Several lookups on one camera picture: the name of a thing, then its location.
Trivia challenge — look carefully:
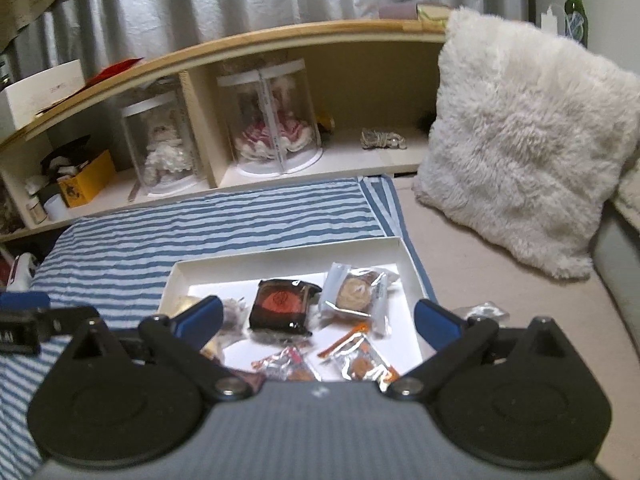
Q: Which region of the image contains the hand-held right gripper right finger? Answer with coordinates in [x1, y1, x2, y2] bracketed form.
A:
[389, 299, 571, 401]

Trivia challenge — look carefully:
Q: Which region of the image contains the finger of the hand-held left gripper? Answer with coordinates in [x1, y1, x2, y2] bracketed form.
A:
[0, 291, 51, 311]
[30, 306, 101, 342]

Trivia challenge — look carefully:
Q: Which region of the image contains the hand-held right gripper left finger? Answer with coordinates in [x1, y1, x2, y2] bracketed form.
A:
[70, 296, 253, 402]

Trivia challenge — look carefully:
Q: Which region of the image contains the clear dark ball packet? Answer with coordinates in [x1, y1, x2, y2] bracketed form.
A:
[220, 299, 251, 342]

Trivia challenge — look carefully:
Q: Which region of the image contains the orange biscuit packet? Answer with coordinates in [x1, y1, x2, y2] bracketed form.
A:
[250, 347, 321, 382]
[317, 324, 401, 393]

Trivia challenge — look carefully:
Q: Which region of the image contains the clear round pastry packet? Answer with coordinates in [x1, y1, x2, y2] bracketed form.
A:
[320, 261, 398, 336]

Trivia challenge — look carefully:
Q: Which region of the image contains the black and orange packet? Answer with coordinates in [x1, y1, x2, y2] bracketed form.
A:
[248, 278, 323, 336]

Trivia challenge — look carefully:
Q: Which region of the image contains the white cardboard tray box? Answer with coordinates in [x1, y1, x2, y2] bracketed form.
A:
[157, 236, 438, 396]

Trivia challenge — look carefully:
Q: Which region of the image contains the small white heater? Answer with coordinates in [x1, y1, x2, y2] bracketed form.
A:
[7, 254, 41, 293]

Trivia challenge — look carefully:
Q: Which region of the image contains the crumpled clear wrapper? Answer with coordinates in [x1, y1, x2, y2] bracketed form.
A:
[457, 301, 511, 325]

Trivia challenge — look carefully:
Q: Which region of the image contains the white cylinder cup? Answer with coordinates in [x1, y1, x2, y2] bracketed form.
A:
[44, 196, 71, 222]

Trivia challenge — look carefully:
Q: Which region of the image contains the blue striped blanket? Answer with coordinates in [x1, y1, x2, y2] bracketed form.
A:
[0, 175, 436, 471]

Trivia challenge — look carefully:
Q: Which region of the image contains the black bag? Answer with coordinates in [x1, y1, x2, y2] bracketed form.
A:
[40, 135, 93, 171]

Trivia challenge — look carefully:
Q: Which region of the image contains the white dress doll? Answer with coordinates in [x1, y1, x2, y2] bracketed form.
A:
[145, 122, 196, 186]

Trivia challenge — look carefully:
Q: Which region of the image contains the small beige ornament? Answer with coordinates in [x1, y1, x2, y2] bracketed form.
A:
[361, 128, 408, 151]

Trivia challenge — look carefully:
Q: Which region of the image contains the fluffy white pillow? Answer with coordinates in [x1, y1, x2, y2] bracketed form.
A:
[412, 7, 640, 281]

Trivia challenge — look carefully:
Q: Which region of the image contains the pink dress doll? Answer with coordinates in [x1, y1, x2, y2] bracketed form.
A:
[235, 77, 321, 161]

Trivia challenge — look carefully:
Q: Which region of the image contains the white gift box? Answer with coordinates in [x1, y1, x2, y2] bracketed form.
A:
[0, 59, 86, 133]

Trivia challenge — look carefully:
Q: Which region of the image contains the red paper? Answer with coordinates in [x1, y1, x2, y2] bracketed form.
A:
[85, 59, 143, 83]

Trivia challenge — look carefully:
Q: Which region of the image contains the wooden shelf unit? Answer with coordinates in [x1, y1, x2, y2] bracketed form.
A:
[0, 20, 448, 243]

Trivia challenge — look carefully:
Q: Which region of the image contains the yellow green box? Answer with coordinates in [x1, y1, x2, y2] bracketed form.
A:
[417, 4, 453, 23]

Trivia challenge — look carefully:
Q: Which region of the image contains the pink box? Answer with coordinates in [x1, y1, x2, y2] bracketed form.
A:
[378, 2, 421, 20]

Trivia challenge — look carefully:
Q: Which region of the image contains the white plastic bottle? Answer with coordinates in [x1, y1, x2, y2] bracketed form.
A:
[541, 5, 566, 37]

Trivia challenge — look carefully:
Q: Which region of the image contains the grey curtain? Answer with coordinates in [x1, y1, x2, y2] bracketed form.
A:
[10, 0, 531, 91]

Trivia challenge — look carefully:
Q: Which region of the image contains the tall green bottle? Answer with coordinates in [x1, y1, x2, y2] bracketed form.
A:
[564, 0, 590, 48]

